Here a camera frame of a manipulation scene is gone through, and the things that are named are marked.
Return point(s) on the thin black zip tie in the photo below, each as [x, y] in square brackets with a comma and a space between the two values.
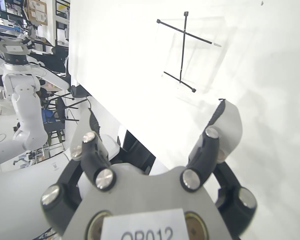
[182, 84]
[175, 28]
[183, 46]

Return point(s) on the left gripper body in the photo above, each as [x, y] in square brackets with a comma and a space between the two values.
[15, 49]

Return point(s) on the black office chair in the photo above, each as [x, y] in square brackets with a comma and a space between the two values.
[61, 104]

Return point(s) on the brown cardboard carton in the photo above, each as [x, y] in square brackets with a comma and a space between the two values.
[36, 9]

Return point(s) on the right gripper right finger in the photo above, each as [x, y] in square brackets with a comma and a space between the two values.
[230, 128]

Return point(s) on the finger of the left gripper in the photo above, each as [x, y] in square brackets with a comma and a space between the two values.
[31, 33]

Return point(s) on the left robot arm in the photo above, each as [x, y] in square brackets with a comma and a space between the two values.
[27, 116]

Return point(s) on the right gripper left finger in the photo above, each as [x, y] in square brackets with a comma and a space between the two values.
[96, 159]

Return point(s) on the white partition panel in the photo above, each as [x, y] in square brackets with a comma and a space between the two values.
[50, 34]

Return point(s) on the robot body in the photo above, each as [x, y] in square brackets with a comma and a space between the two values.
[27, 188]

